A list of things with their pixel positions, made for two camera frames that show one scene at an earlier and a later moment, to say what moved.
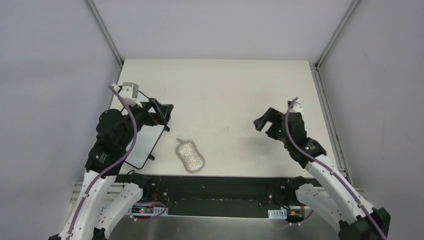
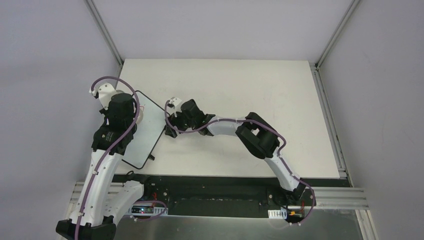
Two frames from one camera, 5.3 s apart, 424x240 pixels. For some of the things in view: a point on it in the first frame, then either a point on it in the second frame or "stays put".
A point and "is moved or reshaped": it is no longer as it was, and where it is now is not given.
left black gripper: (156, 113) to (103, 110)
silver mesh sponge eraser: (194, 162) is moved or reshaped
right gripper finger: (274, 117) to (170, 132)
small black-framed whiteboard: (147, 137) stays put
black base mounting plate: (205, 196) stays put
